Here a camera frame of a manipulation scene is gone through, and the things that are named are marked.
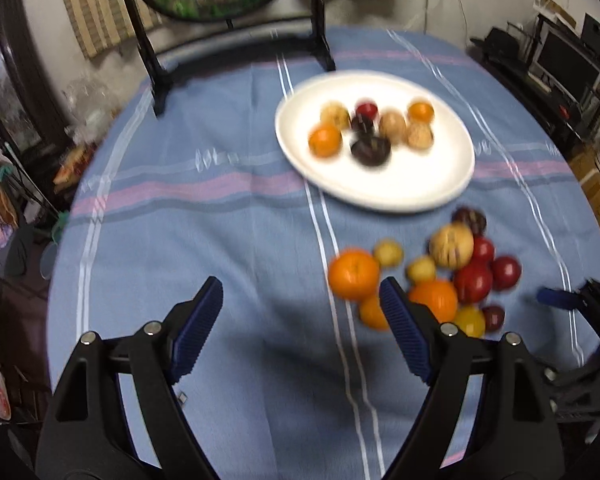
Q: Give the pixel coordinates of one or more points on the white plate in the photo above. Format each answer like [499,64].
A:
[420,180]

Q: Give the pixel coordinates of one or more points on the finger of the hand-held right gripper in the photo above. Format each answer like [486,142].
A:
[580,390]
[555,296]

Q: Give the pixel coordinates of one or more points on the red computer mouse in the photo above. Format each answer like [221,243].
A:
[564,110]

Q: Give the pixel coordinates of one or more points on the black speaker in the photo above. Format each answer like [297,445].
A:
[596,35]

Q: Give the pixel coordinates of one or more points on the beige checked curtain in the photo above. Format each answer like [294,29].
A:
[95,15]

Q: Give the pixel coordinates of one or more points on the red plum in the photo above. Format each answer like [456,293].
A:
[506,272]
[482,249]
[366,109]
[472,282]

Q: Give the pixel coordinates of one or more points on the yellow longan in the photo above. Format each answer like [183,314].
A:
[421,269]
[388,253]

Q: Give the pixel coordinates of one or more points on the dark wooden cabinet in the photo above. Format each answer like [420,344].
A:
[10,85]

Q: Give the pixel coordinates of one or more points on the clear plastic bags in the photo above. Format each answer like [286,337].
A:
[87,95]

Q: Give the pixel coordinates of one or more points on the orange mandarin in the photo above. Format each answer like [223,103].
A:
[325,141]
[354,274]
[432,300]
[374,312]
[421,111]

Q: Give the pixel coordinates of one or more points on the orange snack packet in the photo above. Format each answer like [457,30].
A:
[72,165]

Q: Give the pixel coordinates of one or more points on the dark purple mangosteen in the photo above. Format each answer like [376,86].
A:
[469,219]
[370,151]

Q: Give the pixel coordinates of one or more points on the large yellow pepino melon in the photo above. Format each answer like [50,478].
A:
[450,246]

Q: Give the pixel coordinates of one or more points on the yellow plum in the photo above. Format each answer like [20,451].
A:
[469,321]

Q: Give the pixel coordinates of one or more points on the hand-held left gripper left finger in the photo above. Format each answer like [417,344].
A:
[197,330]

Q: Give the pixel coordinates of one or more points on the computer monitor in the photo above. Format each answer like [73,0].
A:
[567,67]

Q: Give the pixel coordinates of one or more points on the dark purple plum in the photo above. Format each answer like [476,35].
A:
[493,317]
[362,122]

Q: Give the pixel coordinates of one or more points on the black desk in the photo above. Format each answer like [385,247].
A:
[545,110]

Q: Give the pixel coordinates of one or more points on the blue striped tablecloth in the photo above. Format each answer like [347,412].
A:
[205,235]

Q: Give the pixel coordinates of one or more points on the hanging clothes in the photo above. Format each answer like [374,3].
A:
[0,210]

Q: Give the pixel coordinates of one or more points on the tan pepino melon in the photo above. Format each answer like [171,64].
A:
[392,125]
[419,136]
[335,114]

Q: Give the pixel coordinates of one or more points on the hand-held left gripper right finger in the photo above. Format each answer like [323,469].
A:
[405,330]

